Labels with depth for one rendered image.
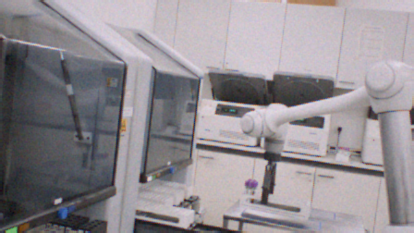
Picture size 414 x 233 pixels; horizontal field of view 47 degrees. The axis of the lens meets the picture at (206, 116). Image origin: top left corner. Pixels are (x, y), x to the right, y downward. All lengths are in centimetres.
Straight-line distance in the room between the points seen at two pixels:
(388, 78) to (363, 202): 258
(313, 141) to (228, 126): 73
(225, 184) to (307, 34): 151
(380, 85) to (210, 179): 280
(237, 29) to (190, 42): 46
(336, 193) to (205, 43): 179
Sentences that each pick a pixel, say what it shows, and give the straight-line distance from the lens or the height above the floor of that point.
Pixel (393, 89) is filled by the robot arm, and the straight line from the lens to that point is 165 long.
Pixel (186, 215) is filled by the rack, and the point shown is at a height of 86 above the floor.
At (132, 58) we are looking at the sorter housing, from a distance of 166.
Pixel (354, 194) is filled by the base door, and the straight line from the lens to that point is 412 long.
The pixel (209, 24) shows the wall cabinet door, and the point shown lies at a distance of 457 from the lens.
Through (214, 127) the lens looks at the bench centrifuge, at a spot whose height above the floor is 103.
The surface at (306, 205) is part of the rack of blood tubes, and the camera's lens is 209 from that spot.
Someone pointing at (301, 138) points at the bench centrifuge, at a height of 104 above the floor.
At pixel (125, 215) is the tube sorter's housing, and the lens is 180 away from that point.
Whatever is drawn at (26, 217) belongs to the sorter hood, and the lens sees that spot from 123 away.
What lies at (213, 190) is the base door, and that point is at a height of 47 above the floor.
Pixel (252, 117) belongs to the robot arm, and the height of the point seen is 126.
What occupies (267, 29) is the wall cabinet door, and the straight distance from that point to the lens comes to 445.
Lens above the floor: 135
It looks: 3 degrees down
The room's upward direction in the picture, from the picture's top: 7 degrees clockwise
